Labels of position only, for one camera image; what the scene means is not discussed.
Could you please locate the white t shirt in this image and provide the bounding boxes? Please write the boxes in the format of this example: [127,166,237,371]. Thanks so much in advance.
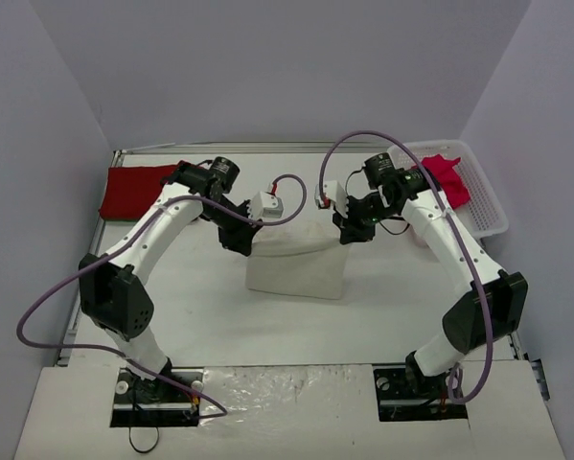
[245,220,351,300]

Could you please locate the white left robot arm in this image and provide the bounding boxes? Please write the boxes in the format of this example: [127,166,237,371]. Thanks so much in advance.
[79,156,261,401]

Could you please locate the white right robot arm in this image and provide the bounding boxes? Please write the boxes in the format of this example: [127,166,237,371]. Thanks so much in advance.
[316,153,528,396]

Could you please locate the pink t shirt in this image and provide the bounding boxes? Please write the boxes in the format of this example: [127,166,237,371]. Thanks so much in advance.
[421,154,471,210]

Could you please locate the folded red t shirt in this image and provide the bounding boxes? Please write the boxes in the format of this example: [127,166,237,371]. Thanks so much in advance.
[99,164,176,221]

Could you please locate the white plastic basket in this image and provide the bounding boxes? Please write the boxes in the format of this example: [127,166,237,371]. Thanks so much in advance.
[405,140,509,240]

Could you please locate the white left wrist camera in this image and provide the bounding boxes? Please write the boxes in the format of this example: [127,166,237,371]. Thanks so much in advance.
[248,185,284,220]

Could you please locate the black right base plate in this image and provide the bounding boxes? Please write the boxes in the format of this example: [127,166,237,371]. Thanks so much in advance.
[373,365,468,423]

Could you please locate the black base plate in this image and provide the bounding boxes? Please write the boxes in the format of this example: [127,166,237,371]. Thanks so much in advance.
[110,368,199,428]
[373,365,468,423]

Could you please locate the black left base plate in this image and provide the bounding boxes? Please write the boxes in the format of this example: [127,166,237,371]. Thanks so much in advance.
[110,368,199,428]

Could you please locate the black cable loop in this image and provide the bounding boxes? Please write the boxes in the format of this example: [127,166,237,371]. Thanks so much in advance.
[127,424,163,454]

